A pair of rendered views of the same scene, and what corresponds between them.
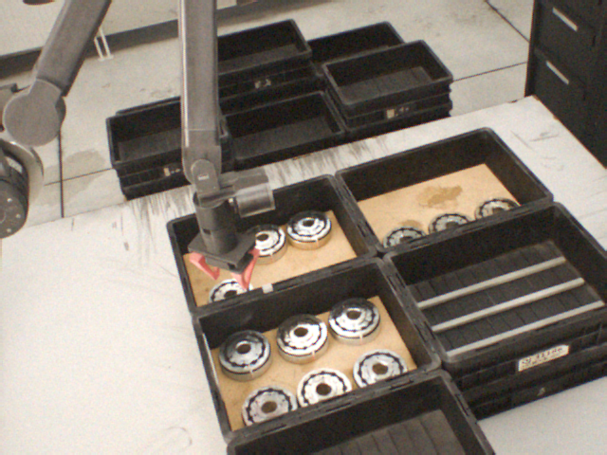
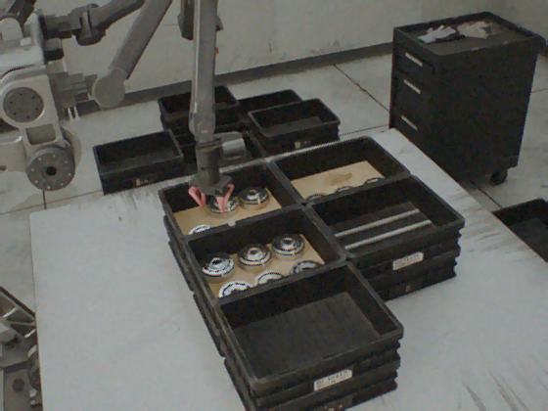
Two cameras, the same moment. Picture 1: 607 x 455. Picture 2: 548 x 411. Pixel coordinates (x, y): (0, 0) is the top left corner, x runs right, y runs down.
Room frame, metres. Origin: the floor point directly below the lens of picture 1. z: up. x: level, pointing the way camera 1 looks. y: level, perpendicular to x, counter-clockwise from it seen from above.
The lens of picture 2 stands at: (-0.53, 0.21, 2.07)
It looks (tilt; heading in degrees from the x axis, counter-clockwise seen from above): 35 degrees down; 351
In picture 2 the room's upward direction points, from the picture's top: 4 degrees counter-clockwise
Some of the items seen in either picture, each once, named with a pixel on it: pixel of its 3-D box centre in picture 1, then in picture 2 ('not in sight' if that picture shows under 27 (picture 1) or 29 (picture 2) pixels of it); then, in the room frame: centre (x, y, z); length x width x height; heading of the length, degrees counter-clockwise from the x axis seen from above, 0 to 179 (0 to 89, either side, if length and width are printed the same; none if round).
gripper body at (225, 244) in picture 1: (219, 234); (208, 173); (0.93, 0.14, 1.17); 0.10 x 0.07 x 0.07; 55
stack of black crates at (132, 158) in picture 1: (180, 176); (144, 190); (2.18, 0.40, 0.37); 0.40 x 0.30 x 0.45; 98
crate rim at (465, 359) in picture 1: (505, 279); (384, 215); (0.95, -0.37, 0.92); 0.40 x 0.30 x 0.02; 101
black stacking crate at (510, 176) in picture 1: (438, 206); (339, 181); (1.25, -0.32, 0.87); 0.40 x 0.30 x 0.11; 101
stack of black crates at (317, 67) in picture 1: (357, 83); (270, 131); (2.70, -0.33, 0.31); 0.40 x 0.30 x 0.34; 98
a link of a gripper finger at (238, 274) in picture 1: (235, 266); (217, 197); (0.92, 0.12, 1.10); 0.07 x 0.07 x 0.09; 55
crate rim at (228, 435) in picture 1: (310, 342); (262, 252); (0.88, 0.02, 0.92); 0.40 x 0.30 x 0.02; 101
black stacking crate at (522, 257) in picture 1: (505, 296); (383, 228); (0.95, -0.37, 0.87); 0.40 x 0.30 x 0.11; 101
